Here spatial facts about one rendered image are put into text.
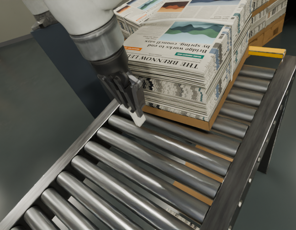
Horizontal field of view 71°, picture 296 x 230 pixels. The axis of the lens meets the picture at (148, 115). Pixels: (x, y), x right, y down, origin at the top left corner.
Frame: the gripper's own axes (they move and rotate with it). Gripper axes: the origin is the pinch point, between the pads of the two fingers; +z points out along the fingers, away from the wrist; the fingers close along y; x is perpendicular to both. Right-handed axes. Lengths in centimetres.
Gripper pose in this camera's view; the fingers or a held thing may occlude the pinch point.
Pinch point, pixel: (137, 114)
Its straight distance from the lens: 56.1
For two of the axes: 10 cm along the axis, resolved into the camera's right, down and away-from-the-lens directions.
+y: -7.8, -2.8, 5.6
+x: -5.6, 7.2, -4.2
